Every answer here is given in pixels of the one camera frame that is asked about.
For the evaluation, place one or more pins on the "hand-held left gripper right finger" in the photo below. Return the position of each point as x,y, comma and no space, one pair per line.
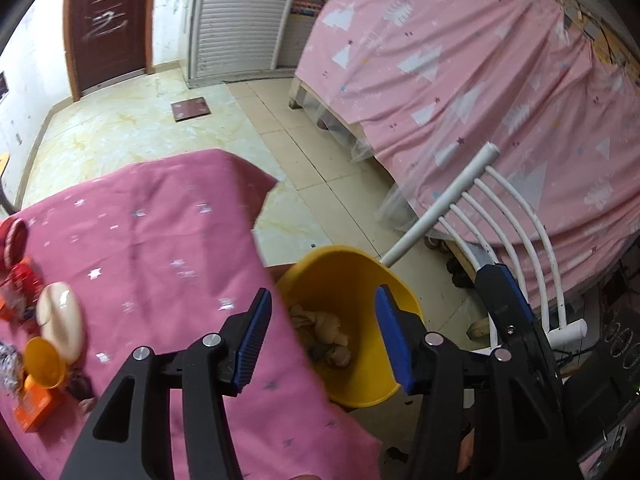
395,340

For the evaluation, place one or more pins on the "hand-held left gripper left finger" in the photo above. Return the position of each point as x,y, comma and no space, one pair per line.
252,340

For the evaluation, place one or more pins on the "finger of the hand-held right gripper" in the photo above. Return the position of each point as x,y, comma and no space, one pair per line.
510,295

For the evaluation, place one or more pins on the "yellow plastic bin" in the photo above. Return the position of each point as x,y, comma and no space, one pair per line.
350,270

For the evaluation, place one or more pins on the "red striped knitted cloth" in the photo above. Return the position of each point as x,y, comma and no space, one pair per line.
12,242

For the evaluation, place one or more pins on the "crumpled brown paper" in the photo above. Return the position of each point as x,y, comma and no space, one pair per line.
320,335

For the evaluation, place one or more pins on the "white metal chair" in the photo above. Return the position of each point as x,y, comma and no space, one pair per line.
470,175

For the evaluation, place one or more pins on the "pink star tablecloth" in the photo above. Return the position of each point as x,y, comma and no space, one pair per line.
175,240

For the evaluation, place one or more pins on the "clear plastic sheet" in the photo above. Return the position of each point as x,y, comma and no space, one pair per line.
395,205

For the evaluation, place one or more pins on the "dark brown scrap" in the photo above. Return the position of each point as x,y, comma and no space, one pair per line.
80,387

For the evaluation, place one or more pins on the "white oval dish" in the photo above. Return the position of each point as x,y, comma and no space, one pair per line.
60,320

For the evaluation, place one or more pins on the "yellow plastic cup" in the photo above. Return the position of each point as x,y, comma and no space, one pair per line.
44,362

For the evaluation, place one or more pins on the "orange cardboard box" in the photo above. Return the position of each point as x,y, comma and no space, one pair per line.
35,410

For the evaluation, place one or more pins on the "red snack packet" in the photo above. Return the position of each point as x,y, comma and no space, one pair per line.
25,280

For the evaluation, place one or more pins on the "pink tree-print bed sheet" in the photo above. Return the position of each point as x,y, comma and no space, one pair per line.
475,60

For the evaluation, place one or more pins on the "brown floor scale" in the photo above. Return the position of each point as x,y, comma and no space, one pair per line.
191,110

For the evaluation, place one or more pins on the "silver foil wrapper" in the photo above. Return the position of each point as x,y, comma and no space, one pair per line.
10,367

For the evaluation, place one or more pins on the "white louvered cabinet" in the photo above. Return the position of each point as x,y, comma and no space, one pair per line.
235,20

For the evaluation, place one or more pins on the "brown door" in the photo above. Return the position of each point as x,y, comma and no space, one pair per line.
110,35

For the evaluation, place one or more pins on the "wooden bed frame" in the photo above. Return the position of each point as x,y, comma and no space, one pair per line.
300,95

